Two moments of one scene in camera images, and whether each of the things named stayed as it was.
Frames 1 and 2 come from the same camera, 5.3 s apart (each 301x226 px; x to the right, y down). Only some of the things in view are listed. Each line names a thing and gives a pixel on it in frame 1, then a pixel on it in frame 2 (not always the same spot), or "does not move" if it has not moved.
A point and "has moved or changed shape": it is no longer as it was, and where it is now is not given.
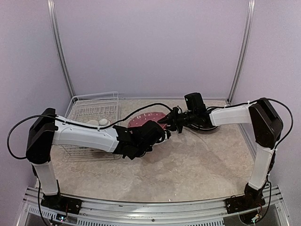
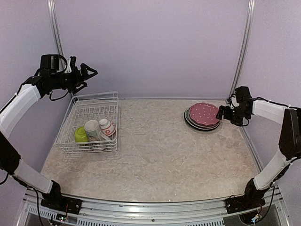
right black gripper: [171, 119] -> [227, 115]
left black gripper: [134, 128] -> [78, 78]
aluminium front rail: [272, 211] does not move
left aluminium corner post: [51, 12] does not move
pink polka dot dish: [141, 119] has moved or changed shape
